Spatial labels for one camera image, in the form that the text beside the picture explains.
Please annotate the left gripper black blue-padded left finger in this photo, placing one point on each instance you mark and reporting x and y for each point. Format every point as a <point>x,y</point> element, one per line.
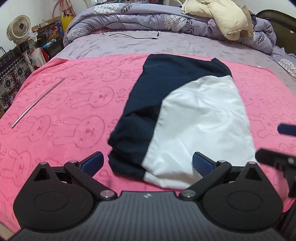
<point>58,198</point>

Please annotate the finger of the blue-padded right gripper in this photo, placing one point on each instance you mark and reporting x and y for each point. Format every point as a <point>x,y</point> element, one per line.
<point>287,129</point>

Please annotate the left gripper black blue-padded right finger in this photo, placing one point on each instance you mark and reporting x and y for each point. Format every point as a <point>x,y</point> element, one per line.
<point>240,199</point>

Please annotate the navy and white jacket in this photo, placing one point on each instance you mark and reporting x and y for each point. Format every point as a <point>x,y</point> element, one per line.
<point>179,106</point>

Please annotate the lavender bed sheet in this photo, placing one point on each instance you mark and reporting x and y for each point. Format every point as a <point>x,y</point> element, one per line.
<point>140,42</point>

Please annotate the thin metal rod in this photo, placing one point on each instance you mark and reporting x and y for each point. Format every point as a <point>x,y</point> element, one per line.
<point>35,102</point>

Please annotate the dark headboard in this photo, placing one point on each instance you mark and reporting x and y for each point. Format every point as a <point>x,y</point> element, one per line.
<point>284,28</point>

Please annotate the cream puffy coat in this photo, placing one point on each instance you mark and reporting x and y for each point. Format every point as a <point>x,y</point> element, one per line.
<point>232,20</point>

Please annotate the black patterned rug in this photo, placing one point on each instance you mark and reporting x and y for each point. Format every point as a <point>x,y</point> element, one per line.
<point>15,69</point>

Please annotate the colourful toy box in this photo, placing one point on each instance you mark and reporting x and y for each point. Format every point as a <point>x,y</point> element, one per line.
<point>49,32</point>

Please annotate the white desk fan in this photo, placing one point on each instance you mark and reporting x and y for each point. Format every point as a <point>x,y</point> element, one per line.
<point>18,29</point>

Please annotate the yellow paper bag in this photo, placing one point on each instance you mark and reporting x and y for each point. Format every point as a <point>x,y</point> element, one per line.
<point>65,21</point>

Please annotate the purple patterned duvet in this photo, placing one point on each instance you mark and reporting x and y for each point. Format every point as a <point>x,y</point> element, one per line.
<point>159,18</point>

